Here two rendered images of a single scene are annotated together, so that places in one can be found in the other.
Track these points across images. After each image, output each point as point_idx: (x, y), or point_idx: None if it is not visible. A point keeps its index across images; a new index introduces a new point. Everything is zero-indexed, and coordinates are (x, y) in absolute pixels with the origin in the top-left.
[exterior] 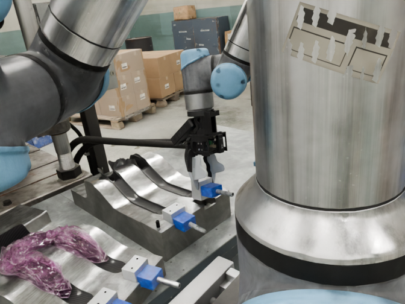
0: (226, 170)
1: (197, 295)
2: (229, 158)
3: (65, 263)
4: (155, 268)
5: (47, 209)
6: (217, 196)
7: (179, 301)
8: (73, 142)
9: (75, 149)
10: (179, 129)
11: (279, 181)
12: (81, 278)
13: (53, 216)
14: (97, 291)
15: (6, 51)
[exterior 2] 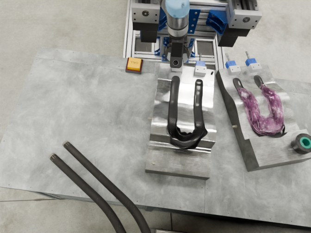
0: (103, 106)
1: (252, 10)
2: (80, 115)
3: (258, 93)
4: (228, 63)
5: (224, 194)
6: (169, 64)
7: (258, 13)
8: None
9: None
10: (182, 52)
11: None
12: (253, 87)
13: (225, 179)
14: (251, 78)
15: None
